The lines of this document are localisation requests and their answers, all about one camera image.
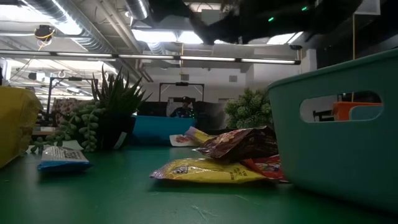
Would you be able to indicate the dark background monitor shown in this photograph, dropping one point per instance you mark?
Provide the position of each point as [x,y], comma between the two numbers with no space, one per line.
[152,109]
[208,115]

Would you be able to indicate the dark blue plastic bin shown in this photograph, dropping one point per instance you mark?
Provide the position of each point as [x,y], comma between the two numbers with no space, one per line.
[161,129]

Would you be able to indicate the white blue Hershey's bar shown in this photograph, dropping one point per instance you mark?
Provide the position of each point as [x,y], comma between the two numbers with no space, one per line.
[62,155]

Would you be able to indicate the dark green potted artificial plant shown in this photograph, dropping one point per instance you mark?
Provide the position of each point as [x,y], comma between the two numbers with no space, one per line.
[118,102]

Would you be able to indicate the white ceiling air unit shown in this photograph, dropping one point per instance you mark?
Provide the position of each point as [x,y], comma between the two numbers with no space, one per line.
[368,7]

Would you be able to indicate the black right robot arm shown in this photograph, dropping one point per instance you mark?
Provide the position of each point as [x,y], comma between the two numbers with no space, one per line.
[280,21]

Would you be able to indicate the black background station frame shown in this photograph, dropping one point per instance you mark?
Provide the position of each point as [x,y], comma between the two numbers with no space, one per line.
[182,83]

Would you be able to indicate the orange plastic basket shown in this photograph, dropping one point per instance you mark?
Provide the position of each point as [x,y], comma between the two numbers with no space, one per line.
[340,110]

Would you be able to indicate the person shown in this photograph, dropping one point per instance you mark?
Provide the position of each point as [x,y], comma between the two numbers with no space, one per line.
[185,109]

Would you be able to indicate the green table mat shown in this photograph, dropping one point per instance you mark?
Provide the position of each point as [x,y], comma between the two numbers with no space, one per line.
[124,199]

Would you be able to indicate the yellow Sour Patch Kids bag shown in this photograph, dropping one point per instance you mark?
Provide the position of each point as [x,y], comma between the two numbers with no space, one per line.
[199,135]
[202,171]

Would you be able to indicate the yellow plastic basket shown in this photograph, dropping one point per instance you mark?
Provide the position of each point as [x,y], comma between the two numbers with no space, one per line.
[15,130]

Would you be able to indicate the teal plastic bin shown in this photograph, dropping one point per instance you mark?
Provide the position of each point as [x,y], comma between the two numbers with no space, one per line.
[326,161]

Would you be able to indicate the long LED light bar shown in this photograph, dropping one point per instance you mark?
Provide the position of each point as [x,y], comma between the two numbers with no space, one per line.
[87,54]

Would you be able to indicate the white PayDay bar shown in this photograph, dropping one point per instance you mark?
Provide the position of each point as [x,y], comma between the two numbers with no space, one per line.
[182,140]

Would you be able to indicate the black round overhead camera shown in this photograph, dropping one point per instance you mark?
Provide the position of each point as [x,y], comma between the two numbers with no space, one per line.
[43,32]

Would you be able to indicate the brown PayDay bar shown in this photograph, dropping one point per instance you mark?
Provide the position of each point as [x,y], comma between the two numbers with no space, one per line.
[239,144]

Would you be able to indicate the red Skittles bag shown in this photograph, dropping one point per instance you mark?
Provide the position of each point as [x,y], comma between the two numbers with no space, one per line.
[267,166]

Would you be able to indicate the corrugated silver ventilation duct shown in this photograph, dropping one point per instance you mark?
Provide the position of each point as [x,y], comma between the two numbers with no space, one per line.
[90,43]

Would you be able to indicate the pale green bushy artificial plant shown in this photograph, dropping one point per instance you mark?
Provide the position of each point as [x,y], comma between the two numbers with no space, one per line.
[248,109]

